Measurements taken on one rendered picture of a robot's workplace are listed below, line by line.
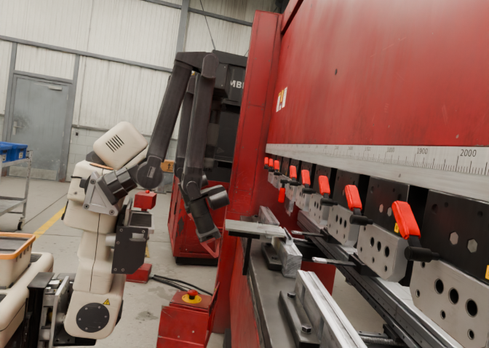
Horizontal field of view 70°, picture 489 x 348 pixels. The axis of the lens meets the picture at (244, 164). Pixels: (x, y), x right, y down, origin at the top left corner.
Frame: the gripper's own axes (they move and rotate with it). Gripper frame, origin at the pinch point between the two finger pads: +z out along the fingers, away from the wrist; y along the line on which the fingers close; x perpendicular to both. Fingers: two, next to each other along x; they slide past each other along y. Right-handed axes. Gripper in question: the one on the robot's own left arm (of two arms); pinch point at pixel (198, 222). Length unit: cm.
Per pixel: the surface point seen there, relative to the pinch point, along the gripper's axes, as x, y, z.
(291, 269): -26.7, -29.2, 23.5
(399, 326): -41, -71, 31
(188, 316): 15.0, -43.4, 15.7
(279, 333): -7, -69, 17
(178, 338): 20, -43, 22
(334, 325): -19, -81, 13
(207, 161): -30, 141, -6
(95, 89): 87, 689, -170
